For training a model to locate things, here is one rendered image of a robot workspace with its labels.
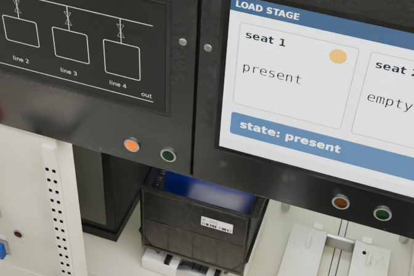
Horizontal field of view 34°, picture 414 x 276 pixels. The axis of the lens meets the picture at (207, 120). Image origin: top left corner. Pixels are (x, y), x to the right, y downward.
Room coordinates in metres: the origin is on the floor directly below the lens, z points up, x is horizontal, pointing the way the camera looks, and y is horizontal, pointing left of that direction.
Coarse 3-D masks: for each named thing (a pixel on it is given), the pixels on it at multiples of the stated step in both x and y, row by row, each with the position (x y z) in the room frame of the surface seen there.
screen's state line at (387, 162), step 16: (240, 128) 0.58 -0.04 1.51; (256, 128) 0.58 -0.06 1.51; (272, 128) 0.57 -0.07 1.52; (288, 128) 0.57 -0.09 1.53; (288, 144) 0.57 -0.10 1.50; (304, 144) 0.56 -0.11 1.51; (320, 144) 0.56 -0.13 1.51; (336, 144) 0.55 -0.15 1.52; (352, 144) 0.55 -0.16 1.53; (336, 160) 0.55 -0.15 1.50; (352, 160) 0.55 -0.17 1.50; (368, 160) 0.54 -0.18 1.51; (384, 160) 0.54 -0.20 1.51; (400, 160) 0.53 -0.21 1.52; (400, 176) 0.53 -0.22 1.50
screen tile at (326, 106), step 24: (240, 24) 0.59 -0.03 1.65; (240, 48) 0.58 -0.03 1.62; (264, 48) 0.58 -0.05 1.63; (288, 48) 0.57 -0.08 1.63; (312, 48) 0.56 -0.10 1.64; (312, 72) 0.56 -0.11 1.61; (336, 72) 0.56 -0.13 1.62; (240, 96) 0.58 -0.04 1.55; (264, 96) 0.58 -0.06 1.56; (288, 96) 0.57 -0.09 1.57; (312, 96) 0.56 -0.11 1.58; (336, 96) 0.55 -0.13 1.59; (312, 120) 0.56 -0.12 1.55; (336, 120) 0.55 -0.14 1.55
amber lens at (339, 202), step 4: (336, 196) 0.55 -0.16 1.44; (340, 196) 0.55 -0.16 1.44; (332, 200) 0.55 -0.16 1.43; (336, 200) 0.55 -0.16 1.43; (340, 200) 0.54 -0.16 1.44; (344, 200) 0.54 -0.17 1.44; (348, 200) 0.54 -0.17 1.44; (336, 204) 0.54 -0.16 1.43; (340, 204) 0.54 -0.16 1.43; (344, 204) 0.54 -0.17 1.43; (348, 204) 0.54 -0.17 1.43; (340, 208) 0.54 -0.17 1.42; (344, 208) 0.54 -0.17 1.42
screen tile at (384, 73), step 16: (368, 64) 0.55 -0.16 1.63; (384, 64) 0.54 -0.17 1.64; (400, 64) 0.54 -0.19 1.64; (368, 80) 0.55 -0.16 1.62; (384, 80) 0.54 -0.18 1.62; (400, 80) 0.54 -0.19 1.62; (368, 112) 0.54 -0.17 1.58; (384, 112) 0.54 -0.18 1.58; (352, 128) 0.55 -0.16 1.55; (368, 128) 0.54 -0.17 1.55; (384, 128) 0.54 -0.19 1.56; (400, 128) 0.53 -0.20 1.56; (400, 144) 0.53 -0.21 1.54
